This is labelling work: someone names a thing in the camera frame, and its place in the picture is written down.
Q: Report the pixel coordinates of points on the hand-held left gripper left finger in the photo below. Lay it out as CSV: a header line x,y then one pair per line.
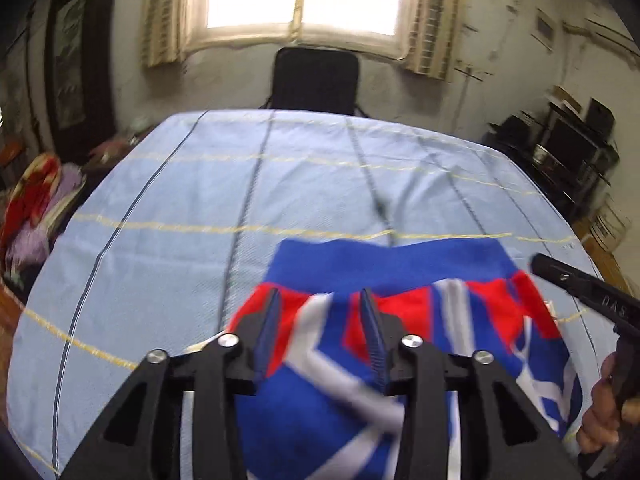
x,y
270,330

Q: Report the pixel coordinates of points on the dark hanging wall scroll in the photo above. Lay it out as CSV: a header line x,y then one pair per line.
x,y
75,55

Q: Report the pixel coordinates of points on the black shelf with electronics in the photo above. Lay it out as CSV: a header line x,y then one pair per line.
x,y
565,150

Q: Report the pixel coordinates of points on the red patterned blanket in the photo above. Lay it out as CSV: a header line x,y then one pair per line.
x,y
30,195

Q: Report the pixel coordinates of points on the blue patterned knit sweater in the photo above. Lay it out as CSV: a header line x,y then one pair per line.
x,y
325,410

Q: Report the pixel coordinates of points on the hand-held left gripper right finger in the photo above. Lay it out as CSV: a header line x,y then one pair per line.
x,y
372,330

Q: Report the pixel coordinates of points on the dark wooden side table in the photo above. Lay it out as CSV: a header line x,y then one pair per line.
x,y
117,147

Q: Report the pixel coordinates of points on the cream checked curtain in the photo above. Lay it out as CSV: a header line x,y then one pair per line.
x,y
432,20
167,15

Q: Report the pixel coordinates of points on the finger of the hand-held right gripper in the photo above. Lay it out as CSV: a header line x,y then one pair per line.
x,y
590,292

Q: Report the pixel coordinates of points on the framed wall picture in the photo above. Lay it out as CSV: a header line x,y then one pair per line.
x,y
545,30

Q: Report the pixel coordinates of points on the black chair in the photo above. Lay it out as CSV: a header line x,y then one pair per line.
x,y
315,80

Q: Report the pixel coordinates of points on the light blue striped bed sheet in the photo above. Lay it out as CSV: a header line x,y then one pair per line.
x,y
200,200

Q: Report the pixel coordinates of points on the purple cloth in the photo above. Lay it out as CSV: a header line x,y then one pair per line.
x,y
35,250

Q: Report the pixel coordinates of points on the person's right hand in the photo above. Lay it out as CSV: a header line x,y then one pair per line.
x,y
602,420

